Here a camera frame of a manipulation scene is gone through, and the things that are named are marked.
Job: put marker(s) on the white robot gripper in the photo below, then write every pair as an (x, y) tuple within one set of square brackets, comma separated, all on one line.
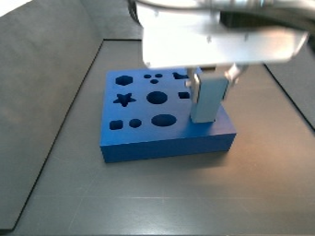
[(220, 32)]

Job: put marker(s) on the light blue rectangle block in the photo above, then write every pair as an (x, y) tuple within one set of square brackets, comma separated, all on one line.
[(210, 94)]

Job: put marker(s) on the blue foam shape-sorter block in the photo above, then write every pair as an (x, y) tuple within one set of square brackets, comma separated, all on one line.
[(145, 120)]

